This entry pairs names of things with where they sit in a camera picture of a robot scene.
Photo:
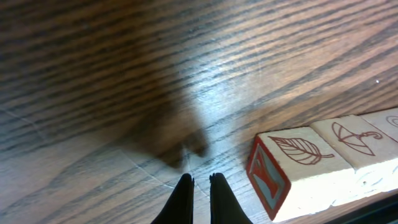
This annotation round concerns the white block red M side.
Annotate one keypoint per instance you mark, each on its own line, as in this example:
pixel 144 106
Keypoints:
pixel 385 121

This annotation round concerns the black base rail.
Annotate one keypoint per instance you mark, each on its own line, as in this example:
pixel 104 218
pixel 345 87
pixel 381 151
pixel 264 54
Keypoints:
pixel 381 212

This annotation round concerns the yellow block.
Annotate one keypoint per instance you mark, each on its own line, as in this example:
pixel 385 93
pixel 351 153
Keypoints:
pixel 371 153

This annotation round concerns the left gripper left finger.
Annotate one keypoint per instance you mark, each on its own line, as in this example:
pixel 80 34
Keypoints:
pixel 179 207

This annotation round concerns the white block blue side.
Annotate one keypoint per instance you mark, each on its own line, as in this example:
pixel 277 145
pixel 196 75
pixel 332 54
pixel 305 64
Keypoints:
pixel 295 172

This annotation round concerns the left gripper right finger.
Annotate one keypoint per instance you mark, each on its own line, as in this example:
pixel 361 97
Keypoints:
pixel 224 207

